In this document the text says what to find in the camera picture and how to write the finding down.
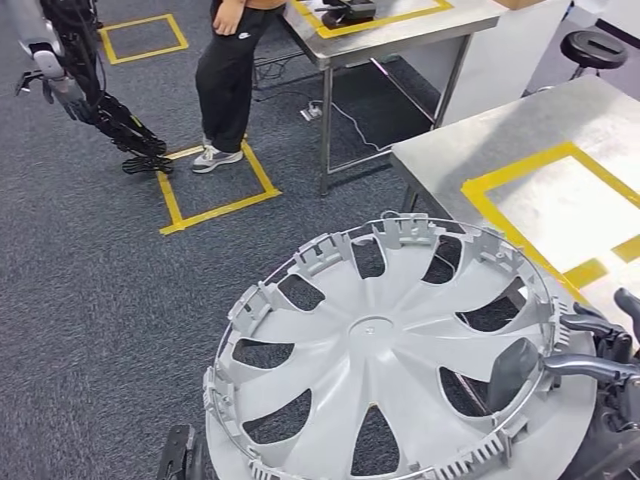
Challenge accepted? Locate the person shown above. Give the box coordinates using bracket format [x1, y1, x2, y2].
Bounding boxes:
[191, 0, 287, 176]

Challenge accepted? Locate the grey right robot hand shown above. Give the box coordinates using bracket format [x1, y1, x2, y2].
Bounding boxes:
[487, 288, 640, 480]

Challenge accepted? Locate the black round stool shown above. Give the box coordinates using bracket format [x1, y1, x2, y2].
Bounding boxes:
[559, 29, 629, 82]

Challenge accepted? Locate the steel table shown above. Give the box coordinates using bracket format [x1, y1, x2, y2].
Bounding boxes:
[281, 0, 503, 197]

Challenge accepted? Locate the white desk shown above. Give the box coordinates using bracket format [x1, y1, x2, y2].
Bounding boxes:
[399, 0, 572, 128]

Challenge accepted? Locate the steel workbench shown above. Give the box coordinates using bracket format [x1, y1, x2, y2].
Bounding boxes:
[389, 74, 640, 346]

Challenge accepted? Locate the black robot left foot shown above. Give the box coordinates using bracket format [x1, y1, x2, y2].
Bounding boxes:
[156, 423, 207, 480]

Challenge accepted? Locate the black device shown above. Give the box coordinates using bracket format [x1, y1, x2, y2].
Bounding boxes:
[319, 0, 377, 30]

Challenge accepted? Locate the grey plastic wheel hubcap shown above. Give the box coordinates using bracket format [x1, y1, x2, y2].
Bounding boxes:
[202, 211, 598, 480]

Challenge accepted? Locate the yellow floor tape frame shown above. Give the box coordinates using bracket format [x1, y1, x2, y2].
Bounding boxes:
[97, 13, 190, 66]
[156, 135, 282, 237]

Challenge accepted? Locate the silver black humanoid robot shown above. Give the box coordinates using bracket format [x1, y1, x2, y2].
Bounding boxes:
[14, 0, 174, 177]

